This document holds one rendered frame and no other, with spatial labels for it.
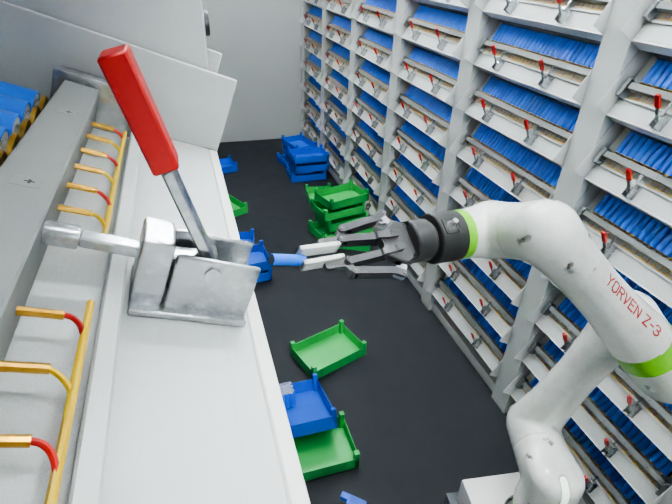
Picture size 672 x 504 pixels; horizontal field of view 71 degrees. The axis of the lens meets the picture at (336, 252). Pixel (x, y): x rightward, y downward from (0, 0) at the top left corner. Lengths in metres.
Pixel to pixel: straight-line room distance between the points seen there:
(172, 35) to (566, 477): 1.20
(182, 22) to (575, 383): 1.16
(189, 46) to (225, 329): 0.21
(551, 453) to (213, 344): 1.21
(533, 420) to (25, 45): 1.28
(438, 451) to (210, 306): 1.87
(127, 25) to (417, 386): 2.02
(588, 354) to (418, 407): 1.03
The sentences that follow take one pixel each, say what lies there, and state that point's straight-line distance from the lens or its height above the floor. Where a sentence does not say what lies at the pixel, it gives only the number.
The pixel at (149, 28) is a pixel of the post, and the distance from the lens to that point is 0.33.
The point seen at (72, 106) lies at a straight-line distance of 0.27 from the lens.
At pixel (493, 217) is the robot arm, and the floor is 1.24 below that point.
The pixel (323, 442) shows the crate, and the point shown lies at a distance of 1.98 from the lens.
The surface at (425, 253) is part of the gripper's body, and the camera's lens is 0.81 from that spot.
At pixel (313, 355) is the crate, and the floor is 0.00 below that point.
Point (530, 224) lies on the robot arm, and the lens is 0.79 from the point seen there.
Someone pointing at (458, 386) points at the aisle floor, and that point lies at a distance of 2.25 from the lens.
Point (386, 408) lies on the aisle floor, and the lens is 2.10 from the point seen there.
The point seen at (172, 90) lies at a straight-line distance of 0.33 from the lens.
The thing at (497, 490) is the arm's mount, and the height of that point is 0.37.
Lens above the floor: 1.61
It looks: 32 degrees down
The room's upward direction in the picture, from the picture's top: 2 degrees clockwise
